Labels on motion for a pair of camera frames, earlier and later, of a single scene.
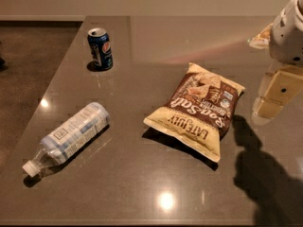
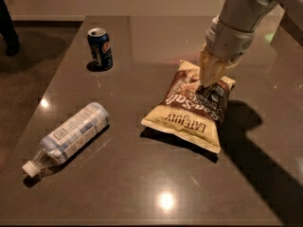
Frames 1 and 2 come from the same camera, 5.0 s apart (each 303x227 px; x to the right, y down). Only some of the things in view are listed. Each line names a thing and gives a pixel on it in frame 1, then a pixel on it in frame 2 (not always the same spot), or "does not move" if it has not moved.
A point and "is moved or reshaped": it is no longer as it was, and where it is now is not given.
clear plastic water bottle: (56, 147) does not move
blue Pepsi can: (100, 49) does not move
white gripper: (288, 38) -> (227, 43)
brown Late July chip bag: (200, 111) is moved or reshaped
